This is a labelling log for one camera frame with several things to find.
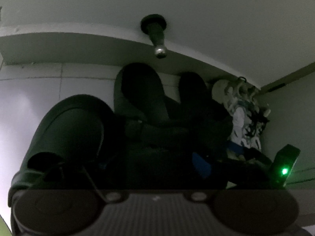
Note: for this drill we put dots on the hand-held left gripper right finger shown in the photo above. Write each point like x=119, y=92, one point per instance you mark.
x=201, y=164

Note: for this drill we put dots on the black door stopper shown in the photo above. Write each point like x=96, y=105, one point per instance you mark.
x=155, y=36

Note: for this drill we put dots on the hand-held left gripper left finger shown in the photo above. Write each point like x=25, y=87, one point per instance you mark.
x=98, y=179

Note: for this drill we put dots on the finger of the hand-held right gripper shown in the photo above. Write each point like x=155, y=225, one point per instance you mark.
x=235, y=147

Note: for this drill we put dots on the white cabinet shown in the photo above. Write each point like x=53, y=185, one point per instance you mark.
x=295, y=118

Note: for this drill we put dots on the black slipper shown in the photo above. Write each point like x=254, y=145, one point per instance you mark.
x=196, y=98
x=145, y=91
x=73, y=127

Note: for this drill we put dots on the white black chunky sneaker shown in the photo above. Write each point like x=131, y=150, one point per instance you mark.
x=260, y=108
x=240, y=125

